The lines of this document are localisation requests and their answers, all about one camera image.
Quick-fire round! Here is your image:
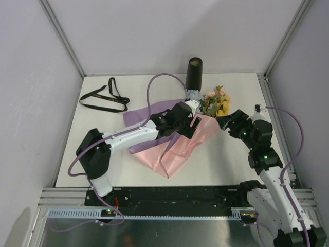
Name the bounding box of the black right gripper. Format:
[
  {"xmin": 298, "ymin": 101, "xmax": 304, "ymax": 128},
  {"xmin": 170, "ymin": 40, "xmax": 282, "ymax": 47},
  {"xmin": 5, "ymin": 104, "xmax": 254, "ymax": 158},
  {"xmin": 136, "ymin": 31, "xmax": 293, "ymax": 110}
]
[{"xmin": 215, "ymin": 110, "xmax": 255, "ymax": 150}]

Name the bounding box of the yellow artificial flower stem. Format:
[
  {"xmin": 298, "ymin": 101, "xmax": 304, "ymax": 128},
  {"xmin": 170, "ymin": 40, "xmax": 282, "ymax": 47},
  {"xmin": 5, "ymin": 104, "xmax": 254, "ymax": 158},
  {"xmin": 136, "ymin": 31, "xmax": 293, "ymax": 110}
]
[{"xmin": 216, "ymin": 94, "xmax": 232, "ymax": 117}]

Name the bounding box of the pink rose flower stem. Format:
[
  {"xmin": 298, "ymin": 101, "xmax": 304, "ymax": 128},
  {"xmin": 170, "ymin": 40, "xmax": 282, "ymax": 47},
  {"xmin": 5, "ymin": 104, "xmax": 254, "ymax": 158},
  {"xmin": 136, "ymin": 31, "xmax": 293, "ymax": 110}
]
[{"xmin": 203, "ymin": 85, "xmax": 227, "ymax": 109}]

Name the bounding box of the blue artificial flower stem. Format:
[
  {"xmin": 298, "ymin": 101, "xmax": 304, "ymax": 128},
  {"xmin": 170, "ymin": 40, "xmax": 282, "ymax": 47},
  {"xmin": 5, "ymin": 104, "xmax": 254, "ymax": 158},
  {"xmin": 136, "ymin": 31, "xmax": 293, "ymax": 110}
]
[{"xmin": 187, "ymin": 90, "xmax": 203, "ymax": 101}]

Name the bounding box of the pink paper flower bouquet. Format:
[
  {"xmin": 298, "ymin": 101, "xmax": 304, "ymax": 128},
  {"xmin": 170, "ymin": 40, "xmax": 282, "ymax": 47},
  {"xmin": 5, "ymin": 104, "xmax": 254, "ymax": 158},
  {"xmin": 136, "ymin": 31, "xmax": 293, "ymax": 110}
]
[{"xmin": 129, "ymin": 114, "xmax": 219, "ymax": 179}]

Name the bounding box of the black ribbon gold lettering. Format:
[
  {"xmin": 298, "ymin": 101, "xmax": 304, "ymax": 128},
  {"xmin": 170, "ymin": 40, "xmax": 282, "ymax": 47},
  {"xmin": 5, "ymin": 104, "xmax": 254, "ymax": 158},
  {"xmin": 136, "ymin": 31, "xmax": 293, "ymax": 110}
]
[{"xmin": 79, "ymin": 77, "xmax": 130, "ymax": 113}]

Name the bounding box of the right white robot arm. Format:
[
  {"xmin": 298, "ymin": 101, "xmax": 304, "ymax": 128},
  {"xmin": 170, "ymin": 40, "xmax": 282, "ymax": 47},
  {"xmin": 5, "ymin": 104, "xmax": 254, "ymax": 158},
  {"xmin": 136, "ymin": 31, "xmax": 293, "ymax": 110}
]
[{"xmin": 216, "ymin": 105, "xmax": 327, "ymax": 246}]

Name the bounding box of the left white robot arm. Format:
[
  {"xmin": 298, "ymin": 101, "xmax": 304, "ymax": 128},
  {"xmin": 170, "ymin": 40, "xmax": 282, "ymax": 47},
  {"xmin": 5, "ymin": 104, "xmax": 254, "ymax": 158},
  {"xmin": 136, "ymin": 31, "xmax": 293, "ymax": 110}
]
[{"xmin": 76, "ymin": 100, "xmax": 200, "ymax": 206}]

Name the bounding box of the black cylindrical vase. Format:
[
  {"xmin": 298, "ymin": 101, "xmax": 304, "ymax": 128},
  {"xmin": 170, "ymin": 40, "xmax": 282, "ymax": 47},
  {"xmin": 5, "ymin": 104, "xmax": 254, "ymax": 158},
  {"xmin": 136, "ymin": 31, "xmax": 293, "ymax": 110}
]
[{"xmin": 185, "ymin": 57, "xmax": 203, "ymax": 92}]

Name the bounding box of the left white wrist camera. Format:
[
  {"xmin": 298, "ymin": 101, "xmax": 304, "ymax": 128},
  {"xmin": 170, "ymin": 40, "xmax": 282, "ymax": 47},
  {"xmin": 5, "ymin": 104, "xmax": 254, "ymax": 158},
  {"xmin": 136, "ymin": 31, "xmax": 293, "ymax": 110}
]
[{"xmin": 185, "ymin": 99, "xmax": 199, "ymax": 114}]

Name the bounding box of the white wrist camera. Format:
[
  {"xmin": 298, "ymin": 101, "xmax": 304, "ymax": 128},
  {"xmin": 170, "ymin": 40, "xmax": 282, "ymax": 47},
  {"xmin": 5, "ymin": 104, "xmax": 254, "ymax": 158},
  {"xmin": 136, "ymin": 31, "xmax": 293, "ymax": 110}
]
[
  {"xmin": 254, "ymin": 104, "xmax": 266, "ymax": 114},
  {"xmin": 185, "ymin": 99, "xmax": 199, "ymax": 114}
]

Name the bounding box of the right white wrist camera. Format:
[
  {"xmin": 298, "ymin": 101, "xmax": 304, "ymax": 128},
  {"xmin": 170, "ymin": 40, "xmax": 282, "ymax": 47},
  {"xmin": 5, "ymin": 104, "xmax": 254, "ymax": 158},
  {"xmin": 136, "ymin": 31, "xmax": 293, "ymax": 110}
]
[{"xmin": 254, "ymin": 104, "xmax": 266, "ymax": 114}]

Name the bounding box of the aluminium frame profile right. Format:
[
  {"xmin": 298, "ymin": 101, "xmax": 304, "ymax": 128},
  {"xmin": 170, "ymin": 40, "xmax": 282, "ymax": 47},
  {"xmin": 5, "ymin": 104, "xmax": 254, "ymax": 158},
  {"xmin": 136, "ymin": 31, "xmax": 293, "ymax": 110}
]
[{"xmin": 249, "ymin": 73, "xmax": 318, "ymax": 210}]

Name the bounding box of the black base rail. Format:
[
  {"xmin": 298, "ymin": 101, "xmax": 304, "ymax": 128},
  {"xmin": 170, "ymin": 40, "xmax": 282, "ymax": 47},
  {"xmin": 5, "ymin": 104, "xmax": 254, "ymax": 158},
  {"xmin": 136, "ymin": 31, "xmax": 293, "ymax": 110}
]
[{"xmin": 84, "ymin": 185, "xmax": 255, "ymax": 215}]

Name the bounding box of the white slotted cable duct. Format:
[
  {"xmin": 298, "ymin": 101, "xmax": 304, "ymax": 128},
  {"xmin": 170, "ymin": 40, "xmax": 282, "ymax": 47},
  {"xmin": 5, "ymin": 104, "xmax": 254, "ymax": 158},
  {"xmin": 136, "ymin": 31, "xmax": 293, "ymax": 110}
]
[{"xmin": 47, "ymin": 208, "xmax": 257, "ymax": 221}]

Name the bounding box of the aluminium frame post right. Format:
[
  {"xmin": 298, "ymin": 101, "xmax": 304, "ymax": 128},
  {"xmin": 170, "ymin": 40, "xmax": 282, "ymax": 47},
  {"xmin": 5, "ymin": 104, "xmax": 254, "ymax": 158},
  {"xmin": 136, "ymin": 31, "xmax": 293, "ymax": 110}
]
[{"xmin": 263, "ymin": 0, "xmax": 314, "ymax": 78}]

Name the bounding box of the aluminium frame post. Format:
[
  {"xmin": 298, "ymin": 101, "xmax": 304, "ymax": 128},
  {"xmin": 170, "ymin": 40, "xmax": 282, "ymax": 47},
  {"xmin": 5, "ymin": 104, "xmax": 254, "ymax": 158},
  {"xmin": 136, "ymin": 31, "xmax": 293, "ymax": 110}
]
[
  {"xmin": 38, "ymin": 0, "xmax": 86, "ymax": 79},
  {"xmin": 263, "ymin": 0, "xmax": 314, "ymax": 78}
]

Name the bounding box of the aluminium frame post left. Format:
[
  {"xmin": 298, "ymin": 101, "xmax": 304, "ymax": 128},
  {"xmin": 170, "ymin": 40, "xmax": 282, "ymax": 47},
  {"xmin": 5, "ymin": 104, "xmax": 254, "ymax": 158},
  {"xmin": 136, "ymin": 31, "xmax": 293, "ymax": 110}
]
[{"xmin": 38, "ymin": 0, "xmax": 86, "ymax": 79}]

